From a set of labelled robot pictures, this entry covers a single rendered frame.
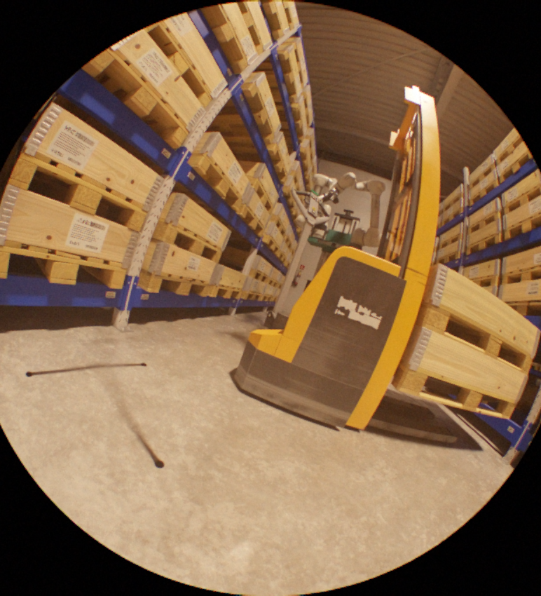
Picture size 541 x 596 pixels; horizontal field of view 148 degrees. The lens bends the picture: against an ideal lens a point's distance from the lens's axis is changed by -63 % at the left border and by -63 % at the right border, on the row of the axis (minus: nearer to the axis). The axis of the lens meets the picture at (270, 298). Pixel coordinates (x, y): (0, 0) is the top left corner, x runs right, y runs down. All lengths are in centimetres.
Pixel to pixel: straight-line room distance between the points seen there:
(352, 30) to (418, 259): 700
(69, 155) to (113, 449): 105
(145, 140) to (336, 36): 692
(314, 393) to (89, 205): 138
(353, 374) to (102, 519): 107
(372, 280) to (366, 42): 732
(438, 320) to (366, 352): 42
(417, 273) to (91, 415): 149
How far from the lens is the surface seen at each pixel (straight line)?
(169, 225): 142
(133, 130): 128
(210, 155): 164
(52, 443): 73
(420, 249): 121
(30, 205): 102
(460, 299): 126
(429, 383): 137
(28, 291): 115
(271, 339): 101
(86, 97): 119
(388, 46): 757
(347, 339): 100
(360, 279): 100
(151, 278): 143
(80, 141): 107
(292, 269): 149
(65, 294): 121
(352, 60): 791
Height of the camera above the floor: 57
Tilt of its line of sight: 3 degrees down
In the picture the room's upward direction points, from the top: 20 degrees clockwise
